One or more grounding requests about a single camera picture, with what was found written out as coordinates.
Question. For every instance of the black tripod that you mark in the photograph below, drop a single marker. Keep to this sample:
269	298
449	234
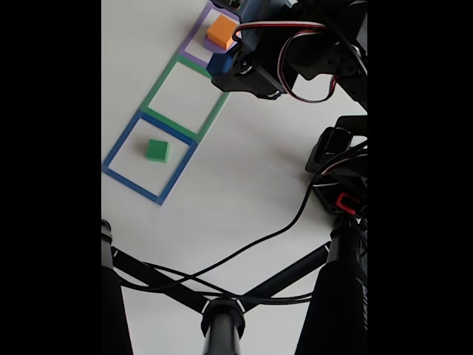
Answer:
221	329

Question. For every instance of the orange square block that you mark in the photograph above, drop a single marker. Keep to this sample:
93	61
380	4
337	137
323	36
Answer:
221	31

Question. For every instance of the green tape square outline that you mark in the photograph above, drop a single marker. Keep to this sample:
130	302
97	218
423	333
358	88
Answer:
157	88

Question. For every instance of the blue tape square outline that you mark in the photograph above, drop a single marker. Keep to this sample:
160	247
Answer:
118	151

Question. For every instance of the purple square block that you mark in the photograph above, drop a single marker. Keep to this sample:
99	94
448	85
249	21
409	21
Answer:
212	46

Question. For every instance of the camera circuit board blue mount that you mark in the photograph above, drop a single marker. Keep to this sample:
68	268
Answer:
258	9

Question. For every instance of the red clamp piece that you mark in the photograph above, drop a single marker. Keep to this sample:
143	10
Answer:
347	201

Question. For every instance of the green square block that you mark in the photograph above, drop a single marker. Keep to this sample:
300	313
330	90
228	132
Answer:
156	149

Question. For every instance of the small blue cube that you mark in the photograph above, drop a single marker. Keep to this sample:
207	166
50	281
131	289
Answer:
218	63

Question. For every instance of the purple tape square outline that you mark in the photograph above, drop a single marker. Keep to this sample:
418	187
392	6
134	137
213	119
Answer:
192	40

